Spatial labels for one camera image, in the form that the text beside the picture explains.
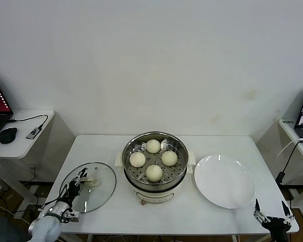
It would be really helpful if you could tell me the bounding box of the black power cable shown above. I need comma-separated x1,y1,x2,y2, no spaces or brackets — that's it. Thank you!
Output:
276,140,303,186

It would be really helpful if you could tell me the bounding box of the white cable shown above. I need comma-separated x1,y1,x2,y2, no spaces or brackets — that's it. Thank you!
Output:
276,138,303,161

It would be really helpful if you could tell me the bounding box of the round glass pot lid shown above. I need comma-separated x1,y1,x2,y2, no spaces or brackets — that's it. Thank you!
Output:
60,162,117,214

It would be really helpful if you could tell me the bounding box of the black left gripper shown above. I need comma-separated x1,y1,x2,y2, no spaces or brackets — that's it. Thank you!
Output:
66,167,88,203

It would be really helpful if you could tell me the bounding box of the black usb cable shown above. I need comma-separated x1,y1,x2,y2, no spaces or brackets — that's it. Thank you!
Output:
7,114,49,132

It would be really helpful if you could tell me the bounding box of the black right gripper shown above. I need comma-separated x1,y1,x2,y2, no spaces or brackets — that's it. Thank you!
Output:
253,198,295,242

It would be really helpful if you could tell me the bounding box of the white round plate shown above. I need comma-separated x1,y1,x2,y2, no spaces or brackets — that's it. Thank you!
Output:
193,154,257,209

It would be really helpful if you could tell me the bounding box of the cream electric cooker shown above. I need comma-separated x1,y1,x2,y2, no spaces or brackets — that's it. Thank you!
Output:
115,150,196,206

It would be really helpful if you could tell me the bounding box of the black computer mouse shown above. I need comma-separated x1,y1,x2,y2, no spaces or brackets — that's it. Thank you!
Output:
0,127,18,144

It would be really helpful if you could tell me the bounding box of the grey usb hub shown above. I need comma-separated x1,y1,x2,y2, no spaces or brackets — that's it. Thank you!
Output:
26,127,40,140

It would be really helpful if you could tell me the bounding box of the stainless steel steamer basket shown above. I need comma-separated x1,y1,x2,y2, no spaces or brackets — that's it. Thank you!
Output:
122,131,189,191

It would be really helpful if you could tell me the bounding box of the white steamed baozi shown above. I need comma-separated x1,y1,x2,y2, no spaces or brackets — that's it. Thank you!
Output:
161,150,179,166
145,139,162,154
145,164,164,182
129,152,146,167

